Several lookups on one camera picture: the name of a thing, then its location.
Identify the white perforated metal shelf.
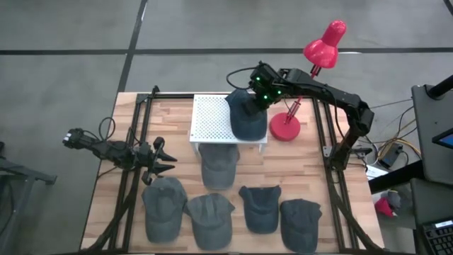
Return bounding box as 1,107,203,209
189,93,269,153

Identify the blue tablet screen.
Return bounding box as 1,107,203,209
432,127,453,149

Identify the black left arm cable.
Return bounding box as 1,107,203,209
98,116,117,142

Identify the black power box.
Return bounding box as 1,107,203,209
377,142,404,169

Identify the thin grey cable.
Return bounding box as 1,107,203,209
369,98,414,110

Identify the white paper sheet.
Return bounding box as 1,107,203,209
365,164,389,181

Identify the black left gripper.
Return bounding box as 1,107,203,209
129,137,177,185

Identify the dark grey workstation cart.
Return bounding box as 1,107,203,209
367,84,453,255

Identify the black metal stand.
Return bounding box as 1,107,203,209
0,141,57,255

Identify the black pole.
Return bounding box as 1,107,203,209
426,74,453,100

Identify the black aluminium frame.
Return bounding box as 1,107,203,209
79,84,385,255

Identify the red and grey cloth object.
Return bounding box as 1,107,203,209
374,190,403,217

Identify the navy blue baseball cap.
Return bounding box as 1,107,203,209
279,198,323,254
225,88,269,142
238,184,282,234

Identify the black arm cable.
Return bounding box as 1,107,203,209
225,66,258,91
98,116,117,142

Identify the grey baseball cap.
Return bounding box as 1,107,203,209
183,193,236,251
141,176,188,244
197,142,241,191

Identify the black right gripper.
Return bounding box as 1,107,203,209
244,62,284,116

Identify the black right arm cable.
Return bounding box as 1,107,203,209
225,66,258,91

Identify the black keyboard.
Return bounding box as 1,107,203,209
422,219,453,255

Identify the red desk lamp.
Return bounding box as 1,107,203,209
268,19,348,142

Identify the yellow cable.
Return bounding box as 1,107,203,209
377,118,422,159

